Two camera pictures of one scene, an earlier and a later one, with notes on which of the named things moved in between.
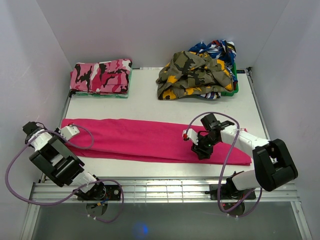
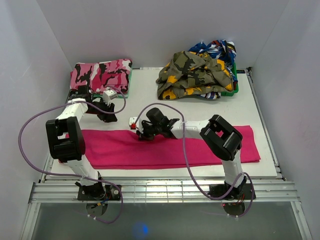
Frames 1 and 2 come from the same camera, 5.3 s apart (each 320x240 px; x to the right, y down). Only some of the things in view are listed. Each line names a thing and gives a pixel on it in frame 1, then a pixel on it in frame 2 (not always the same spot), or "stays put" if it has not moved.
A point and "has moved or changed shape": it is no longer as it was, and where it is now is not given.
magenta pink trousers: (163, 141) has moved or changed shape
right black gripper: (202, 153) to (143, 136)
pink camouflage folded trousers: (109, 76) stays put
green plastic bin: (230, 93) stays put
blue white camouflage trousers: (222, 50) stays put
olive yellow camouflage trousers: (189, 73) stays put
